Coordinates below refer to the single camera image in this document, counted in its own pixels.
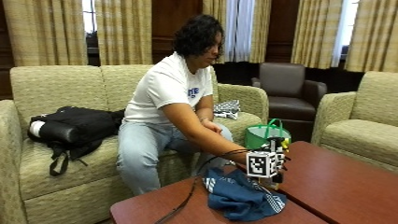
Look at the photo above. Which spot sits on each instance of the white cube with black markers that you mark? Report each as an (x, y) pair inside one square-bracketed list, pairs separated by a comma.
[(260, 164)]

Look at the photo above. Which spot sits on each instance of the black and white patterned pouch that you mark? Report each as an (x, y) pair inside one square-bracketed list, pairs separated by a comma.
[(226, 109)]

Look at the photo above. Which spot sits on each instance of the blue cloth with white stripes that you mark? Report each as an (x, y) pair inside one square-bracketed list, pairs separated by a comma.
[(240, 199)]

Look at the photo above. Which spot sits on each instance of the the person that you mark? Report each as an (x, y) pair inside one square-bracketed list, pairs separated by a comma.
[(165, 90)]

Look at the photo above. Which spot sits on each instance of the brown leather armchair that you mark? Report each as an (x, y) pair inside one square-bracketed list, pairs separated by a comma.
[(286, 93)]

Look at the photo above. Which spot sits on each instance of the beige patterned armchair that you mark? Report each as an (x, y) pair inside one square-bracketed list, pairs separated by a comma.
[(365, 124)]

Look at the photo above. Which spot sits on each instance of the white sheer curtain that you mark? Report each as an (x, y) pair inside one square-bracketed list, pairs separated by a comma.
[(240, 31)]

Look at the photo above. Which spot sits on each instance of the beige checked curtain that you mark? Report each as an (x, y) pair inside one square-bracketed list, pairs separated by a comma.
[(124, 31), (374, 37), (214, 18), (45, 31), (261, 31), (317, 34)]

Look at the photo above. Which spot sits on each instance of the black backpack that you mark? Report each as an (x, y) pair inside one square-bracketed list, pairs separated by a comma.
[(75, 127)]

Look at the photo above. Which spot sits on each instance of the beige patterned sofa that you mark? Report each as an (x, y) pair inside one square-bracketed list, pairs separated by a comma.
[(61, 174)]

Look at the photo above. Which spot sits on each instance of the white roll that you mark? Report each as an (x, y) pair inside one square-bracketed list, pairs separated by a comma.
[(36, 128)]

